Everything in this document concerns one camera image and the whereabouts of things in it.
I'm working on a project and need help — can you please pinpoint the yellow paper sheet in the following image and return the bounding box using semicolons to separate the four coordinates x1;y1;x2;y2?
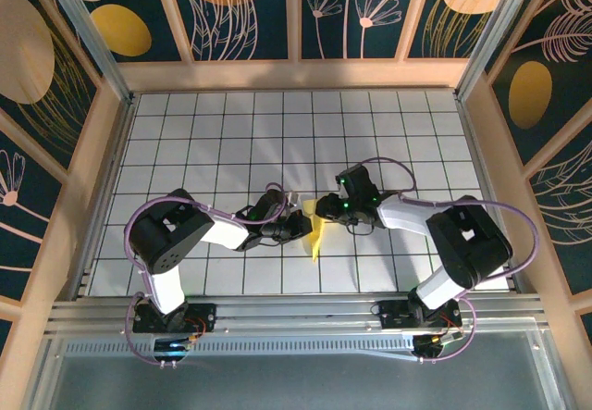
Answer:
302;198;326;264

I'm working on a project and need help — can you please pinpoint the white grid mat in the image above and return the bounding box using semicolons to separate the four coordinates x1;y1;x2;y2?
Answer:
87;90;515;296

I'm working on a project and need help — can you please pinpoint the frosted acrylic panel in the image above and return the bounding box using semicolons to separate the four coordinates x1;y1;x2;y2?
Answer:
27;330;573;410

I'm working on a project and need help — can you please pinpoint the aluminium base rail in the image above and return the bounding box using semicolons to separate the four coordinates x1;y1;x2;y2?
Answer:
45;292;547;335

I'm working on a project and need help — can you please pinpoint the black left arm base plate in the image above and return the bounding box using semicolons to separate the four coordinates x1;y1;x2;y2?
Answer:
132;303;217;334

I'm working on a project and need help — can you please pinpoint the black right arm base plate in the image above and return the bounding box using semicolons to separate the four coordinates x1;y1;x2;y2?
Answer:
377;299;463;329

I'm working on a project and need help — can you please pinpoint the perforated grey cable duct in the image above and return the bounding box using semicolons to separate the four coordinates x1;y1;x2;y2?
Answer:
64;338;417;359

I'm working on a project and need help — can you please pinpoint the aluminium side rail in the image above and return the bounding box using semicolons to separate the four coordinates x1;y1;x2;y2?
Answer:
457;97;528;294
68;97;138;301

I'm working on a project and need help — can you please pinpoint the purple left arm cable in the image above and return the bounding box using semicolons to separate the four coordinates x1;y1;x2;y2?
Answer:
120;181;290;367

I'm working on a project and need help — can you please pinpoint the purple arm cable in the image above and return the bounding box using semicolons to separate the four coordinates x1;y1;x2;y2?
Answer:
358;157;540;366
120;181;290;367

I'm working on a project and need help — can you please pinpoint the small circuit board with wires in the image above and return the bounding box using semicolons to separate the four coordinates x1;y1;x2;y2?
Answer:
154;335;193;354
413;330;465;352

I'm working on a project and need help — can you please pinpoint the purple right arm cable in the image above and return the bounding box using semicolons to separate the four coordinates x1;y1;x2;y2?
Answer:
358;157;540;366

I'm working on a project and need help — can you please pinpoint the aluminium corner post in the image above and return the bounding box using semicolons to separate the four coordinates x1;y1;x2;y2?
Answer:
39;0;136;106
454;0;543;101

